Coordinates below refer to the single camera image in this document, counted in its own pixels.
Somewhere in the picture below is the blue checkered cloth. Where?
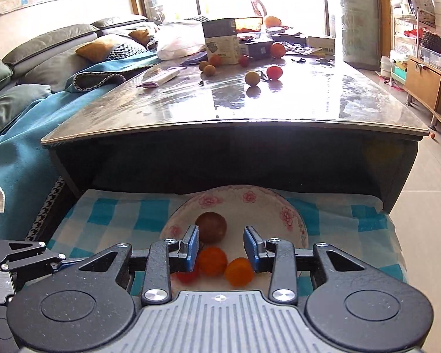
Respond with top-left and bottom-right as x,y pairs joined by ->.
48,190 -> 406,281

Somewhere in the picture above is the teal blanket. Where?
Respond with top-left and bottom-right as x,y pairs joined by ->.
0,52 -> 161,240

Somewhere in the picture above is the small red tomato in plate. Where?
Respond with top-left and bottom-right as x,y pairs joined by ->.
175,263 -> 200,284

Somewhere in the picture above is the small orange tangerine in plate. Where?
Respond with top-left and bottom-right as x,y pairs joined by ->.
225,257 -> 255,288

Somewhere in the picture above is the dark purple tomato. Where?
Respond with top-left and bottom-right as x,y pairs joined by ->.
195,211 -> 227,244

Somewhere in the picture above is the white floral plate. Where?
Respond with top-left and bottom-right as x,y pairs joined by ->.
158,184 -> 310,295

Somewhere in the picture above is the dark coffee table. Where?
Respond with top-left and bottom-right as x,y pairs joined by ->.
42,55 -> 429,211

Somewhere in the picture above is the grey sofa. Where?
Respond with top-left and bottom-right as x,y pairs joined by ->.
0,14 -> 158,135

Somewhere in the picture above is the yellow cushion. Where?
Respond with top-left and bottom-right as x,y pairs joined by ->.
75,40 -> 114,63

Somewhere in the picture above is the wooden tv shelf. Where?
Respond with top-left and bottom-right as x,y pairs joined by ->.
391,14 -> 441,140

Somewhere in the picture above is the red tomato on table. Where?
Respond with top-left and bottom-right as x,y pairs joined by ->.
267,65 -> 283,81

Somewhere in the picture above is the yellow fruit on table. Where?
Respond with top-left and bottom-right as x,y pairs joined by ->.
244,71 -> 261,87

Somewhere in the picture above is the white plastic bag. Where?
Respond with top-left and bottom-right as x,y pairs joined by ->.
155,21 -> 205,61

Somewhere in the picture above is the cardboard box on table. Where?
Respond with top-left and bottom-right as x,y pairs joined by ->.
202,18 -> 240,65

